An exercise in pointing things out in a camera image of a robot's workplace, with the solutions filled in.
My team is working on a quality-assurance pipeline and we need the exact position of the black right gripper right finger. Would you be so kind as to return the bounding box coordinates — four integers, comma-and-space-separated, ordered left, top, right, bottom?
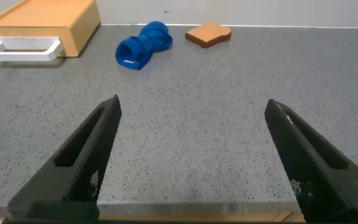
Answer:
264, 98, 358, 223

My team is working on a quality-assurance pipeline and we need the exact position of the brown bread slice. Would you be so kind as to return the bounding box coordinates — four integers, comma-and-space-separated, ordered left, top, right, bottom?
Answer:
185, 22, 232, 49

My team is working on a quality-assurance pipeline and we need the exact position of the yellow drawer cabinet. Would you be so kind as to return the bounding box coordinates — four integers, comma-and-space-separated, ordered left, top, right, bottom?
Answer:
0, 0, 101, 58

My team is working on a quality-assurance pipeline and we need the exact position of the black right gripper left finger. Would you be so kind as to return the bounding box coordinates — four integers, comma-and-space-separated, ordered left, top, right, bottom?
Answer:
7, 95, 122, 220

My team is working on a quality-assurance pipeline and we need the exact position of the yellow drawer with white handle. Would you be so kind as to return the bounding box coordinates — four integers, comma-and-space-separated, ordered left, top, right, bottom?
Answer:
0, 36, 65, 62

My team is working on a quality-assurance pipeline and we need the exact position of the blue rolled cloth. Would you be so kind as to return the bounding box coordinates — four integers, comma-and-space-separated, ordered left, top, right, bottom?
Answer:
115, 21, 173, 71

